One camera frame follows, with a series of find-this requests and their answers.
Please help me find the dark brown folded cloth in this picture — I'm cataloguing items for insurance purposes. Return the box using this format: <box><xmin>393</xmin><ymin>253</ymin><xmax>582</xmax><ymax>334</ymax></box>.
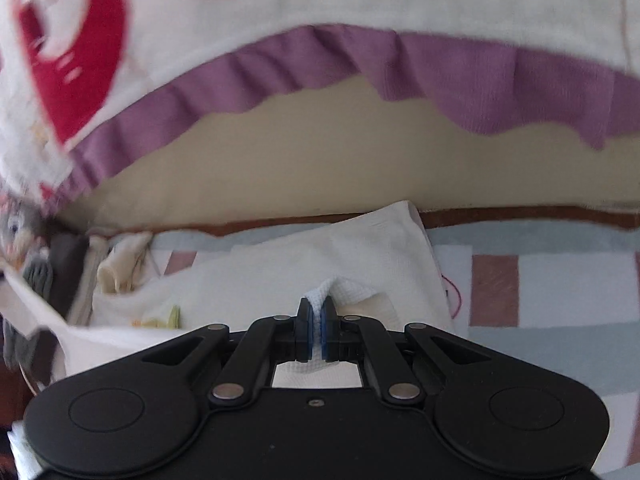
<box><xmin>48</xmin><ymin>233</ymin><xmax>89</xmax><ymax>318</ymax></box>

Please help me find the cream white garment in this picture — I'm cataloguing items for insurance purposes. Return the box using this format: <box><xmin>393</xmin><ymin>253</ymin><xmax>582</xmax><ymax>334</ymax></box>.
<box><xmin>0</xmin><ymin>199</ymin><xmax>457</xmax><ymax>480</ymax></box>

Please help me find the grey bunny plush toy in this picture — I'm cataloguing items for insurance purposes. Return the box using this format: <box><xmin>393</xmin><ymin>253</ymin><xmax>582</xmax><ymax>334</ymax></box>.
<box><xmin>1</xmin><ymin>195</ymin><xmax>49</xmax><ymax>271</ymax></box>

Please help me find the cartoon quilt with purple ruffle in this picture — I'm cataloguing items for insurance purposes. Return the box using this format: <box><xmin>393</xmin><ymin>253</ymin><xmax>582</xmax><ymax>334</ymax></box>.
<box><xmin>1</xmin><ymin>0</ymin><xmax>639</xmax><ymax>212</ymax></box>

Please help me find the checkered floor rug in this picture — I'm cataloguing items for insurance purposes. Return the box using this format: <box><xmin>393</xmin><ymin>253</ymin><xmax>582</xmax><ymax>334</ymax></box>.
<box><xmin>150</xmin><ymin>219</ymin><xmax>640</xmax><ymax>476</ymax></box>

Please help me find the beige bed base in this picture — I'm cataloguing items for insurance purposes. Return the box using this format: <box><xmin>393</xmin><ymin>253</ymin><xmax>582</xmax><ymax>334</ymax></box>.
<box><xmin>63</xmin><ymin>78</ymin><xmax>639</xmax><ymax>233</ymax></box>

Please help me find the cream folded cloth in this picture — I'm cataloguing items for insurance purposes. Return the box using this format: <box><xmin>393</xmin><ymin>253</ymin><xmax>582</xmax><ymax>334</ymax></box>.
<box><xmin>66</xmin><ymin>235</ymin><xmax>110</xmax><ymax>326</ymax></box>

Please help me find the grey folded towel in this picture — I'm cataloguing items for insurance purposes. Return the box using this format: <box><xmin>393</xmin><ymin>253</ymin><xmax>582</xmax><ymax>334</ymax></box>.
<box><xmin>2</xmin><ymin>258</ymin><xmax>56</xmax><ymax>382</ymax></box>

